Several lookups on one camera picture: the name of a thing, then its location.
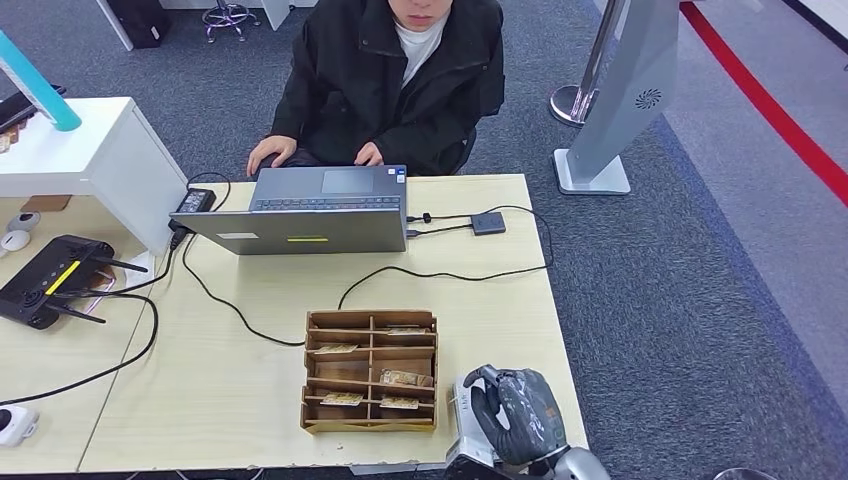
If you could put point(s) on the patterned room key card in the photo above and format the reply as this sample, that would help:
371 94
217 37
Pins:
399 401
406 378
334 348
407 330
342 399

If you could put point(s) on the black router with antennas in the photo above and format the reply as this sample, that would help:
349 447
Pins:
46 278

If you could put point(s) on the black power adapter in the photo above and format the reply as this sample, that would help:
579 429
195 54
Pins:
195 200

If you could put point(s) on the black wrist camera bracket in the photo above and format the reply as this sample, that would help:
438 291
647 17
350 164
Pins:
510 472

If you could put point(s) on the brown wooden card organizer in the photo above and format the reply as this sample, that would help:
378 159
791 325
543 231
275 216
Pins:
371 424

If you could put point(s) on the white camera device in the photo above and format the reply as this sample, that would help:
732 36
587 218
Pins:
16 425

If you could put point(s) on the chrome stool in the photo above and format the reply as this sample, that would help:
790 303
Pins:
228 14

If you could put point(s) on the chrome stanchion post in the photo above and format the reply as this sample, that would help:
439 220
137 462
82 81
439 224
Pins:
576 99

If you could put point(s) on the person's left hand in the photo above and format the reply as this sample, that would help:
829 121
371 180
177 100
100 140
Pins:
369 154

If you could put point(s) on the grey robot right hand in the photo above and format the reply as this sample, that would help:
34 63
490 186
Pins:
530 417

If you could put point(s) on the person's right hand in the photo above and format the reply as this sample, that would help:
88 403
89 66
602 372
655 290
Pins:
272 149

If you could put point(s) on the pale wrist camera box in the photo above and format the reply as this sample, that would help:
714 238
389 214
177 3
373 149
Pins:
472 457

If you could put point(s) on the small brown item stack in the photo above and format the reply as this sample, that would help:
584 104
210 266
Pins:
6 140

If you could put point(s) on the small black USB hub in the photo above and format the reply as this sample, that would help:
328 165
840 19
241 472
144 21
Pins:
489 223

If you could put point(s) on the grey laptop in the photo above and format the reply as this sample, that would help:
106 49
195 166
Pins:
298 228

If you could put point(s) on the round metal rim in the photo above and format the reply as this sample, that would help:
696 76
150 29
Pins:
745 474

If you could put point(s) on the pink edged clear card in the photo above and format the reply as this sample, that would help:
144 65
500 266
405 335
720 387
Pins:
102 291

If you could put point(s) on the black cabinet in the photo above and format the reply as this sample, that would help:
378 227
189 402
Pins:
139 20

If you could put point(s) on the black tablet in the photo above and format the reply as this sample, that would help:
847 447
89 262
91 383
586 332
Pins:
13 109

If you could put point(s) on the white desk leg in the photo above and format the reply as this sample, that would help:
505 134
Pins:
114 25
277 12

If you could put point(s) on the silver card reader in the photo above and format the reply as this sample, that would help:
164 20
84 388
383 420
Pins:
464 427

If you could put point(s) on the grey kiosk stand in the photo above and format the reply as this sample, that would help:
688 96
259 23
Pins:
623 99

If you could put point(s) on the person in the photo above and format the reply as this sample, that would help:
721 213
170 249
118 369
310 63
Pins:
371 79

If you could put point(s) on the white desk riser shelf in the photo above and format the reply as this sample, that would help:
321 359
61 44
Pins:
79 146

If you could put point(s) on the teal tube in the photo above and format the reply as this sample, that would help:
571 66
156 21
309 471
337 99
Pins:
40 86

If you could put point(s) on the white paper sheet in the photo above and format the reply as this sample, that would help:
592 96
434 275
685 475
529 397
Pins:
140 268

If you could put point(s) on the brown cardboard piece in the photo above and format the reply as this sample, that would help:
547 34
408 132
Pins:
45 203

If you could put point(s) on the small white round device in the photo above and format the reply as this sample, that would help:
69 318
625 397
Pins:
14 240
24 220

